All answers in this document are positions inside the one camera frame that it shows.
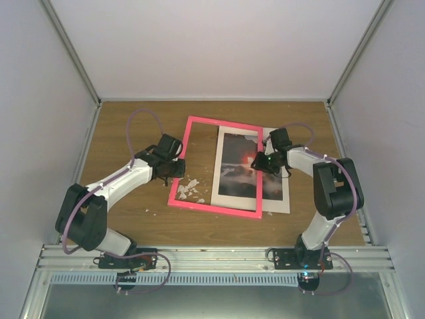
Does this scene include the sunset photo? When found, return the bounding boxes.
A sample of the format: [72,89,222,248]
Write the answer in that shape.
[210,125,292,215]

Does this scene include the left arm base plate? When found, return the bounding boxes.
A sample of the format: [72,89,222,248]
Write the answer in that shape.
[93,248,158,271]

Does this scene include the white debris pile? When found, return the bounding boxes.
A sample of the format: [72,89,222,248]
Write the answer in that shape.
[175,178,206,203]

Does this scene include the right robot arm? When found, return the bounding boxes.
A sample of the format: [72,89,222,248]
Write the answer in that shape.
[251,128,365,269]

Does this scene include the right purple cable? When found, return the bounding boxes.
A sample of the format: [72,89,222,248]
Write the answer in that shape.
[275,122,358,233]

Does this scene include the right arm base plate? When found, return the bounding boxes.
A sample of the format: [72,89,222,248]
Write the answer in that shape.
[266,248,333,270]

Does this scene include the purple cable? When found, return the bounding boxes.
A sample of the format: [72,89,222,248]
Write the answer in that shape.
[62,108,165,255]
[275,122,358,233]

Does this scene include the pink picture frame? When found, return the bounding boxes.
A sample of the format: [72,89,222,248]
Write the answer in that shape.
[167,115,265,221]

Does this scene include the aluminium front rail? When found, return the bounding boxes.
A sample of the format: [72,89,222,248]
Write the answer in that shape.
[36,245,395,273]

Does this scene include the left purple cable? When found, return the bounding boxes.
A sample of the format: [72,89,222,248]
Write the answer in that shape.
[62,108,165,255]

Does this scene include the grey slotted cable duct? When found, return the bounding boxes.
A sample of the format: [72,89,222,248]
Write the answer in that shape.
[50,272,298,287]

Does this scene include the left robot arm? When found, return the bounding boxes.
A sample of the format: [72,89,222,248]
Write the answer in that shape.
[55,134,185,268]

